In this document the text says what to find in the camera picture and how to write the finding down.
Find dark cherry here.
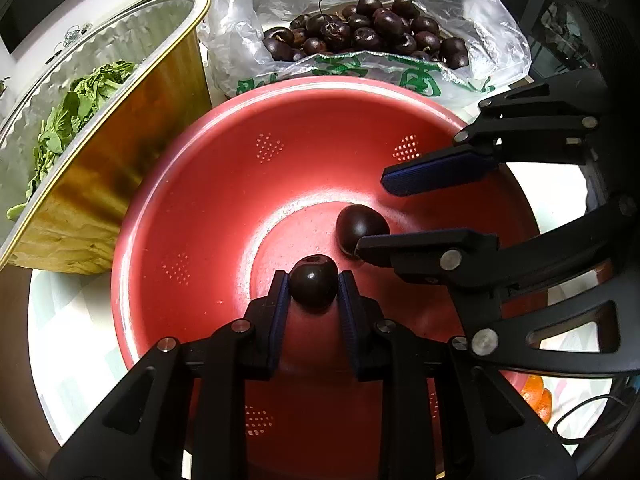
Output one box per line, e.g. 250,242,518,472
288,255,339,317
335,204,392,260

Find black cable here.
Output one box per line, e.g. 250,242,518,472
552,392,631,443

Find pile of dark cherries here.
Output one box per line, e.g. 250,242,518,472
262,0,471,70

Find green leafy vegetables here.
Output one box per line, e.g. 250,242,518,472
6,60,141,221

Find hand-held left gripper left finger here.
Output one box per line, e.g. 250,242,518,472
47,270,292,480

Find large orange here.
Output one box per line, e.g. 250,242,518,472
520,374,555,423

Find clear plastic bag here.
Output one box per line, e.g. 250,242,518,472
200,0,532,111

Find gold foil tray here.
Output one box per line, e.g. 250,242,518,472
0,0,213,275

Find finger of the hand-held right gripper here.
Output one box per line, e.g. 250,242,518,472
381,67,608,197
356,192,640,378

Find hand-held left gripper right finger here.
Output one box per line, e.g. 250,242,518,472
336,270,581,480

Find red colander bowl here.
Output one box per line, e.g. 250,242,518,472
111,77,546,480

